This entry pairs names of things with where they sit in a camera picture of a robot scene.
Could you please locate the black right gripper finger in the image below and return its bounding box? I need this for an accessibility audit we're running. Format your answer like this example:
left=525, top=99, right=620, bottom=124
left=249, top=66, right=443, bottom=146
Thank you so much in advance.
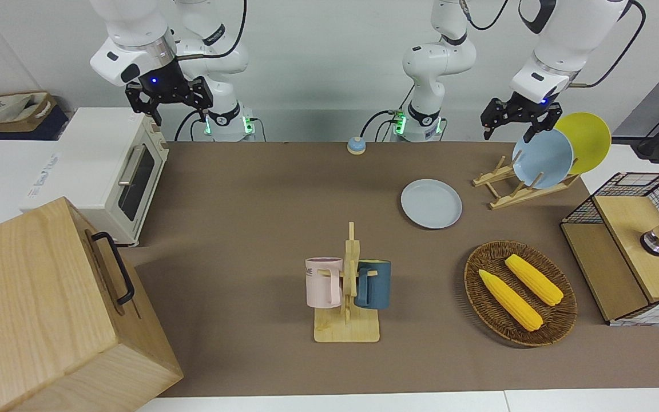
left=125, top=84, right=163, bottom=127
left=189, top=77, right=215, bottom=113

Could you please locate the wooden box with black handle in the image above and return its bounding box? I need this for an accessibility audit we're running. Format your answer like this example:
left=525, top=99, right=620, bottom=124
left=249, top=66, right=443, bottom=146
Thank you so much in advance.
left=0, top=196, right=184, bottom=412

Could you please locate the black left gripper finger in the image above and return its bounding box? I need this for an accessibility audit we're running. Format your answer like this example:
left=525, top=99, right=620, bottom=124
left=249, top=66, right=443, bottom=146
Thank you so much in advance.
left=480, top=98, right=511, bottom=141
left=523, top=114, right=561, bottom=144

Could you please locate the gray plate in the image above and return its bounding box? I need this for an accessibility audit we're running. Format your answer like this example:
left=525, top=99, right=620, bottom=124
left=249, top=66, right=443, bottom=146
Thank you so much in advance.
left=400, top=179, right=463, bottom=230

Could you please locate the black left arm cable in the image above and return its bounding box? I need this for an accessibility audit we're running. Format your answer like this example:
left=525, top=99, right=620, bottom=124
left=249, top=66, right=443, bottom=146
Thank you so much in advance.
left=460, top=0, right=646, bottom=90

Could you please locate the light blue plate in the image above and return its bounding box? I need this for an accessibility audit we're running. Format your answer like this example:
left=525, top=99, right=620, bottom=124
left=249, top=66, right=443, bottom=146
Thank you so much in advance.
left=511, top=129, right=574, bottom=190

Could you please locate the dark blue mug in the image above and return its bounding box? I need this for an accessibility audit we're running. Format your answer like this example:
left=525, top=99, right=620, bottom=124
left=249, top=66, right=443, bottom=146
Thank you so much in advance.
left=354, top=259, right=392, bottom=311

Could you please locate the long yellow corn cob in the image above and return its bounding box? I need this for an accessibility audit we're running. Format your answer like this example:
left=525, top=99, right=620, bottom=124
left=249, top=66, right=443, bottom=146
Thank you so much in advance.
left=478, top=269, right=543, bottom=332

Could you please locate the cardboard box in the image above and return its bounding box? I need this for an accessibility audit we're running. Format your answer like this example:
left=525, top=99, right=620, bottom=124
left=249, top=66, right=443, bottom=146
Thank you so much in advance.
left=0, top=92, right=70, bottom=142

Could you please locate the black base power cable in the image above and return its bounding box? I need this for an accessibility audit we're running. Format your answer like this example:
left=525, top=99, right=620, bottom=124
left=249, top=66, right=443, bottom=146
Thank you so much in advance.
left=360, top=86, right=416, bottom=141
left=173, top=109, right=210, bottom=142

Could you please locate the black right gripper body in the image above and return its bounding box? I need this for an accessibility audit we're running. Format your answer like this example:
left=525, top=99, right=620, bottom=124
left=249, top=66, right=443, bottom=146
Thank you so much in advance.
left=134, top=57, right=193, bottom=105

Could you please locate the wooden shelf with wire grid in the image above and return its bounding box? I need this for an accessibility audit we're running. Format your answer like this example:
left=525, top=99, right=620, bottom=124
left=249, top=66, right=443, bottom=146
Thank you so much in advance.
left=560, top=172, right=659, bottom=327

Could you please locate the yellow plate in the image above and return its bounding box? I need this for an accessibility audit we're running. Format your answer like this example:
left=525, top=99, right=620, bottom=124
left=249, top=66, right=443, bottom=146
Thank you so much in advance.
left=553, top=112, right=612, bottom=176

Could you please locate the pink mug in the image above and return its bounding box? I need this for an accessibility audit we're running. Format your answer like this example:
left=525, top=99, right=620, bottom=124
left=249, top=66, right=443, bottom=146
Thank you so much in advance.
left=305, top=257, right=344, bottom=308

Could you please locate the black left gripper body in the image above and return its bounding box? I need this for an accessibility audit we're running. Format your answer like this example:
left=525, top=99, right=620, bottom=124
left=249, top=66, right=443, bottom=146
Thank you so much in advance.
left=503, top=92, right=562, bottom=121

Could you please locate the short yellow corn cob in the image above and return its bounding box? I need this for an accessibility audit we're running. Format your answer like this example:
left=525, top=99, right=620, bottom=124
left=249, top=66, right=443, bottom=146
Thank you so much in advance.
left=505, top=254, right=565, bottom=307

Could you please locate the wooden plate rack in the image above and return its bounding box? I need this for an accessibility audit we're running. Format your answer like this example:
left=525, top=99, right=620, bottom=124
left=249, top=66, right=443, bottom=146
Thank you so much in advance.
left=473, top=156, right=582, bottom=211

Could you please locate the brown table mat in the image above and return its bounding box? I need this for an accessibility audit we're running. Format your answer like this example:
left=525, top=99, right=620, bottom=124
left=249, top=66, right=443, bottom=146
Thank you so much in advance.
left=121, top=141, right=659, bottom=398

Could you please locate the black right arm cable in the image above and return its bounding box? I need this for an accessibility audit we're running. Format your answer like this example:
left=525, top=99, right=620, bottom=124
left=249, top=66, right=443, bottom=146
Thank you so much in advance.
left=176, top=0, right=248, bottom=60

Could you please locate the white toaster oven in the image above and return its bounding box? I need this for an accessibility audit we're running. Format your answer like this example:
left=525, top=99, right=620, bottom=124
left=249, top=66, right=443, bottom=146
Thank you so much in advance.
left=19, top=107, right=170, bottom=248

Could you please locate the wooden mug stand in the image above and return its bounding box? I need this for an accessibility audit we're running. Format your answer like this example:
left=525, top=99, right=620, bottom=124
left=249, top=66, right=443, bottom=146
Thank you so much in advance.
left=313, top=221, right=380, bottom=344

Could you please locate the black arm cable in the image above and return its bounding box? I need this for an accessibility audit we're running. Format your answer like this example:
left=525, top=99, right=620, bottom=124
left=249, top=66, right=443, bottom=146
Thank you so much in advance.
left=176, top=0, right=248, bottom=60
left=460, top=0, right=646, bottom=90

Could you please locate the brown wicker basket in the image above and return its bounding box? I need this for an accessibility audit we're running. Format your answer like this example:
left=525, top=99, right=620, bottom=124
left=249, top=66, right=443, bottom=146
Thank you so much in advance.
left=464, top=240, right=578, bottom=348

